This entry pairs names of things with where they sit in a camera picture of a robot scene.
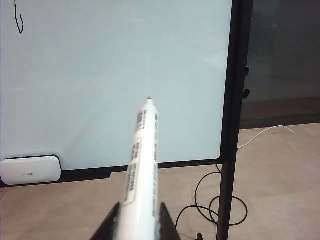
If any thin white floor cable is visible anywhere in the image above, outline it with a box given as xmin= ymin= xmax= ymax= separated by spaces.
xmin=237 ymin=125 xmax=297 ymax=150

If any white marker pen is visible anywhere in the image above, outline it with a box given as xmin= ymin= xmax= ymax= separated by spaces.
xmin=112 ymin=97 xmax=162 ymax=240

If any black whiteboard pen tray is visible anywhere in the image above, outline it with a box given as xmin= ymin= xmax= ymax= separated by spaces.
xmin=0 ymin=169 xmax=113 ymax=189

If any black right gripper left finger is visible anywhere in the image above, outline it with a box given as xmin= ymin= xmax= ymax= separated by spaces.
xmin=89 ymin=201 xmax=122 ymax=240

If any white rectangular board eraser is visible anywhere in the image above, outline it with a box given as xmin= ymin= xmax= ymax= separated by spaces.
xmin=0 ymin=154 xmax=63 ymax=186

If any white glass whiteboard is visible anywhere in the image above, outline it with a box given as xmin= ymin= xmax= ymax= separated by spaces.
xmin=0 ymin=0 xmax=242 ymax=181

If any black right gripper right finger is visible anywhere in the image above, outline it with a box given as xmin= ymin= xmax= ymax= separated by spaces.
xmin=158 ymin=201 xmax=180 ymax=240

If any black floor cable with plug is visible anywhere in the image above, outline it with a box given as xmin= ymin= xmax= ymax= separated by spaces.
xmin=174 ymin=163 xmax=249 ymax=228

